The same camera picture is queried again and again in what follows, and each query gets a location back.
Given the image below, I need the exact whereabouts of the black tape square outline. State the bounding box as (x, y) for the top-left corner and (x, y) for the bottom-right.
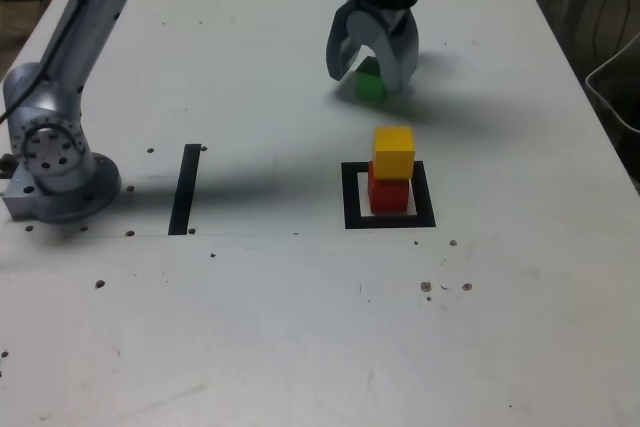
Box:
(341, 160), (437, 231)

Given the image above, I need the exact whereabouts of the green cube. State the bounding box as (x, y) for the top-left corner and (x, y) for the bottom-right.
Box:
(353, 57), (390, 103)

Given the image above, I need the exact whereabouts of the black tape strip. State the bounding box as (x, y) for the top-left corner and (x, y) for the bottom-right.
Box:
(168, 143), (202, 237)

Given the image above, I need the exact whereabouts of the yellow cube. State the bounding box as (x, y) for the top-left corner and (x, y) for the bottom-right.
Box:
(373, 126), (416, 181)

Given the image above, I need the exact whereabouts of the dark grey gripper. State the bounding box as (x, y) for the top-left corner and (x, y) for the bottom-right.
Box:
(326, 0), (421, 96)

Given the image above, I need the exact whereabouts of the red cube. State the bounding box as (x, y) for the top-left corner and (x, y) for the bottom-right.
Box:
(367, 161), (411, 213)

